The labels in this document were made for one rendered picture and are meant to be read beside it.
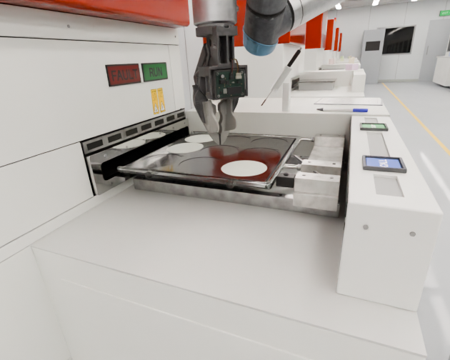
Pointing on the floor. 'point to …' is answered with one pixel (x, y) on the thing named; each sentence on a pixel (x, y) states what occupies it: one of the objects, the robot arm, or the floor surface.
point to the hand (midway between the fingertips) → (218, 137)
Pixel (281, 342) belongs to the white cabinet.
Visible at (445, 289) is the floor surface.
